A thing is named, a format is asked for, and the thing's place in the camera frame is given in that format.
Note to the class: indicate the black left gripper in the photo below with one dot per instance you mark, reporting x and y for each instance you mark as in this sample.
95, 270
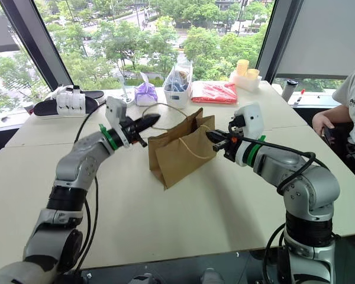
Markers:
132, 128

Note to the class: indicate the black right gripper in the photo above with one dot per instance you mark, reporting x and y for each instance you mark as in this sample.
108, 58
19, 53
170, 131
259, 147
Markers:
233, 146

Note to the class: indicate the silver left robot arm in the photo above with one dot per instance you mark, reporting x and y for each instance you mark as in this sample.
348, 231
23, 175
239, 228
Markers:
77, 165

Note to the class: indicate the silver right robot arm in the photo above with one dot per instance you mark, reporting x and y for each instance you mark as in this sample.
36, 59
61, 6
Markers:
307, 189

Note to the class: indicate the purple plastic bag bundle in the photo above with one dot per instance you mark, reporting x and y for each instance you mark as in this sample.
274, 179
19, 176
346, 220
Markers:
146, 93

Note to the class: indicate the brown paper bag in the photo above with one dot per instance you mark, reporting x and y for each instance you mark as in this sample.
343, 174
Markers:
180, 156

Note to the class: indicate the red plastic bag pack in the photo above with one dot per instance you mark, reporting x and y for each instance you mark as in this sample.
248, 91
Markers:
214, 93

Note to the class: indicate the bystander bare hand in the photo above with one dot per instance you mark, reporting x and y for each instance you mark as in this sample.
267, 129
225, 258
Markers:
322, 122

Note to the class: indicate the clear plastic cup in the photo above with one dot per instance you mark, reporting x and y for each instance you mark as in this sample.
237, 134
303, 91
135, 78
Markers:
126, 93

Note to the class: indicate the white storage basket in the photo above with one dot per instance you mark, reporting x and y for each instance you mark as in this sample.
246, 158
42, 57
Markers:
177, 94

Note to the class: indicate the white plastic box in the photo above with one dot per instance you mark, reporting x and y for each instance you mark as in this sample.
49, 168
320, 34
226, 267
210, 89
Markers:
248, 83

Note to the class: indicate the short yellow cup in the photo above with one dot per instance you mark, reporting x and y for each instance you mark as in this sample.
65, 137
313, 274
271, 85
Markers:
253, 74

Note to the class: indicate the tall yellow cup stack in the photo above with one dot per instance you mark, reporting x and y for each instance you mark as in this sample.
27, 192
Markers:
242, 67

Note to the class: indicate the grey travel tumbler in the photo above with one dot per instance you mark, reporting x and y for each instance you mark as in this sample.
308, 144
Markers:
289, 90

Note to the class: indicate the red marker pen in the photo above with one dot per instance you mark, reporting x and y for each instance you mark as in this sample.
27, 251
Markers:
299, 97

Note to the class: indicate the black phone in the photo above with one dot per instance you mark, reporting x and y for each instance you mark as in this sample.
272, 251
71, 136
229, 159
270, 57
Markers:
329, 136

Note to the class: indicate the grey roller blind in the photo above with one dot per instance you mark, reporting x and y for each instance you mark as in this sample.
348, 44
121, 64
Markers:
328, 35
0, 26

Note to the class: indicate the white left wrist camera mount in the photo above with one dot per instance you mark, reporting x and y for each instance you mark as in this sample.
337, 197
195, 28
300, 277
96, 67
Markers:
114, 109

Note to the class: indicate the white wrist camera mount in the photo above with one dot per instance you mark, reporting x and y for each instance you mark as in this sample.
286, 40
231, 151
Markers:
114, 109
252, 118

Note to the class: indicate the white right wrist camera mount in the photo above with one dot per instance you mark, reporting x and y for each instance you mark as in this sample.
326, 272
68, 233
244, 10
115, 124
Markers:
252, 118

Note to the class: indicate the dark window frame pillar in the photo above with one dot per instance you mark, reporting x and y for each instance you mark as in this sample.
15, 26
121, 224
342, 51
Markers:
279, 38
37, 41

